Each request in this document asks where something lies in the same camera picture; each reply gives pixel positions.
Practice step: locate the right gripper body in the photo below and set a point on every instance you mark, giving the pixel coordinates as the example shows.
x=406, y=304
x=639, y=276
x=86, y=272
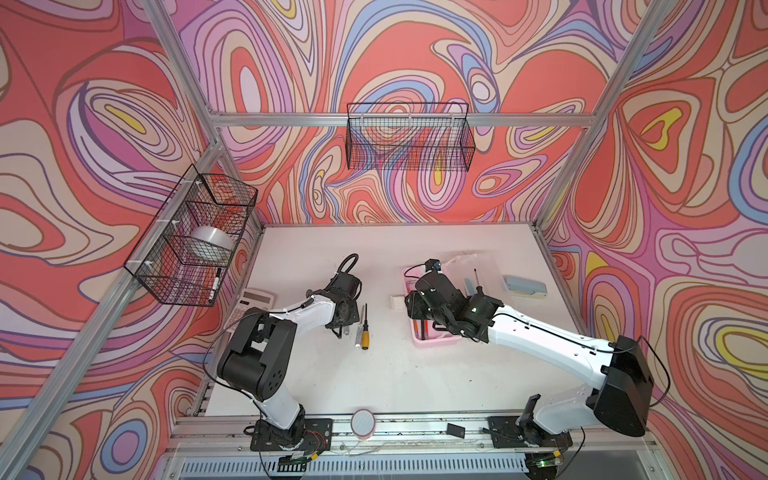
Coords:
x=419, y=309

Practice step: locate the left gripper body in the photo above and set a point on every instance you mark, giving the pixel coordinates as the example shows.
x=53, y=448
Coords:
x=352, y=314

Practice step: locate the pink plastic tool box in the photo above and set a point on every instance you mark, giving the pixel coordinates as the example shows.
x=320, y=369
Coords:
x=433, y=338

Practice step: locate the clear tool box lid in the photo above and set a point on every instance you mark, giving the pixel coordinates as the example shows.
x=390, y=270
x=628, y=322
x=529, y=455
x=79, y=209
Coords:
x=490, y=277

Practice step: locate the clear handle tester screwdriver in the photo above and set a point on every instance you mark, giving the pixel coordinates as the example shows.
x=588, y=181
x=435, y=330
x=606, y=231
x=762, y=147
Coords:
x=359, y=335

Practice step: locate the orange handle screwdriver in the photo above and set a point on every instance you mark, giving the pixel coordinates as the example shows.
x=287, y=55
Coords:
x=366, y=333

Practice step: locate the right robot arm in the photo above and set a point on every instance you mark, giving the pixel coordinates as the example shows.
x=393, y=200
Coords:
x=617, y=384

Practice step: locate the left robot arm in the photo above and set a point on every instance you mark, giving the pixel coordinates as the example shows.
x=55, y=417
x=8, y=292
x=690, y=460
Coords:
x=256, y=359

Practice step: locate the white box latch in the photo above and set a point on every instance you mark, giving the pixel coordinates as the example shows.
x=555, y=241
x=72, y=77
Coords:
x=397, y=303

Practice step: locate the grey stapler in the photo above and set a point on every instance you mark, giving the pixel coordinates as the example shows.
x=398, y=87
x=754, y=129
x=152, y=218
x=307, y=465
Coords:
x=525, y=287

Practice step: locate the white calculator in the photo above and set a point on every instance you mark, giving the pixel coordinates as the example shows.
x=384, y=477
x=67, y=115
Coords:
x=252, y=298

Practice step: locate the black marker pen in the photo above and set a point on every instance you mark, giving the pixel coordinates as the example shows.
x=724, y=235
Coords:
x=215, y=285

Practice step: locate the small black block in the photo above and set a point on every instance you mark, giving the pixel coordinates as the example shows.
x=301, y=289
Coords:
x=455, y=430

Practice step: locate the pink tape roll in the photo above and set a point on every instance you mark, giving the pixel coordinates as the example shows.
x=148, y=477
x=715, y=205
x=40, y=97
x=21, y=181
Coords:
x=363, y=424

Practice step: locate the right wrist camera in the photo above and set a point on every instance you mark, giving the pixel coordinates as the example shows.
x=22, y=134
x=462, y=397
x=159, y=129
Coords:
x=432, y=265

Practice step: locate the silver duct tape roll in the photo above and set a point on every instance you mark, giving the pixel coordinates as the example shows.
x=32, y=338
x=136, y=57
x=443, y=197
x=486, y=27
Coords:
x=210, y=244

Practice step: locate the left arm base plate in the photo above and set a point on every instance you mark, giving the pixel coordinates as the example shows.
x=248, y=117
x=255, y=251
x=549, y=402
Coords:
x=308, y=436

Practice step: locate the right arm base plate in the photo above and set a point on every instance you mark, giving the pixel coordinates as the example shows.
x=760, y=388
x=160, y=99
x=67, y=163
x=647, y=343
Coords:
x=505, y=432

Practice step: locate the black wire basket back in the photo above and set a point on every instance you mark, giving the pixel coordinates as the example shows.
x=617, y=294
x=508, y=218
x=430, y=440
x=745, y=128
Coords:
x=409, y=136

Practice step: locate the black wire basket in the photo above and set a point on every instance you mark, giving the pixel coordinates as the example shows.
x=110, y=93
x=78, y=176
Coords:
x=161, y=262
x=409, y=136

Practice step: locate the black wire basket left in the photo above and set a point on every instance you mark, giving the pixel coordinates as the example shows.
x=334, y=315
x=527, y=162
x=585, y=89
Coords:
x=161, y=262

